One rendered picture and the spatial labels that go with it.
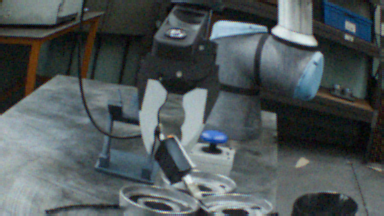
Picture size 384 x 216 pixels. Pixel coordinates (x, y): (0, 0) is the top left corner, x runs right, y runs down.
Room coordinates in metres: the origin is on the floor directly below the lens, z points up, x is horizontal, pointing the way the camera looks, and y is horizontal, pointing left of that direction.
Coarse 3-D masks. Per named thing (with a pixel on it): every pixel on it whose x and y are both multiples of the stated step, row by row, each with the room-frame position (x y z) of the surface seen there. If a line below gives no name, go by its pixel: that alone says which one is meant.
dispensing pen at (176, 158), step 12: (156, 132) 0.85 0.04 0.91; (168, 144) 0.82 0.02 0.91; (156, 156) 0.84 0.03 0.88; (168, 156) 0.81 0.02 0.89; (180, 156) 0.81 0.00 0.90; (168, 168) 0.82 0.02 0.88; (180, 168) 0.80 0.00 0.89; (180, 180) 0.82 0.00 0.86; (192, 180) 0.81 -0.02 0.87; (192, 192) 0.80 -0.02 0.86; (204, 204) 0.79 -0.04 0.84
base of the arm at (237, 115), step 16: (224, 96) 1.33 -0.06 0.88; (240, 96) 1.33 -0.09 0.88; (256, 96) 1.36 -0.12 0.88; (224, 112) 1.32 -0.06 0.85; (240, 112) 1.33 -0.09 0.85; (256, 112) 1.35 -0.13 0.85; (208, 128) 1.32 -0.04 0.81; (224, 128) 1.31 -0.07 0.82; (240, 128) 1.32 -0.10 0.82; (256, 128) 1.34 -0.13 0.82
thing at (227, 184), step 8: (192, 176) 0.95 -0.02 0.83; (200, 176) 0.95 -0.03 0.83; (208, 176) 0.95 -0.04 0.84; (216, 176) 0.94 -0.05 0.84; (224, 176) 0.94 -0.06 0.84; (168, 184) 0.87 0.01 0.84; (200, 184) 0.92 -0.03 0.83; (208, 184) 0.92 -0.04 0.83; (216, 184) 0.93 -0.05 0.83; (224, 184) 0.93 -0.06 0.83; (232, 184) 0.91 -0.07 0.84; (184, 192) 0.85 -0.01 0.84; (200, 192) 0.85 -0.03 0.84; (208, 192) 0.91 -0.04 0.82; (216, 192) 0.85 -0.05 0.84; (224, 192) 0.86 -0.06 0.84; (232, 192) 0.88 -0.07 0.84
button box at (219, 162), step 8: (200, 144) 1.08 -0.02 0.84; (192, 152) 1.02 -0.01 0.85; (200, 152) 1.03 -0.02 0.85; (208, 152) 1.04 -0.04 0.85; (216, 152) 1.04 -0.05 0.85; (224, 152) 1.05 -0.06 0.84; (232, 152) 1.06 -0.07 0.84; (192, 160) 1.02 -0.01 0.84; (200, 160) 1.02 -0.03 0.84; (208, 160) 1.02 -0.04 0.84; (216, 160) 1.01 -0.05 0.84; (224, 160) 1.01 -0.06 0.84; (232, 160) 1.01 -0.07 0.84; (200, 168) 1.02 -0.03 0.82; (208, 168) 1.02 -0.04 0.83; (216, 168) 1.01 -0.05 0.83; (224, 168) 1.01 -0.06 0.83
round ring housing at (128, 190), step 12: (120, 192) 0.78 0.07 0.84; (132, 192) 0.82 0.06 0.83; (144, 192) 0.83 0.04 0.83; (156, 192) 0.84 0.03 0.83; (168, 192) 0.84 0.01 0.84; (180, 192) 0.83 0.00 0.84; (120, 204) 0.77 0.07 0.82; (132, 204) 0.75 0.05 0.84; (144, 204) 0.79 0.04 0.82; (156, 204) 0.81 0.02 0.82; (168, 204) 0.80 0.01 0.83; (192, 204) 0.81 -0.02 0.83
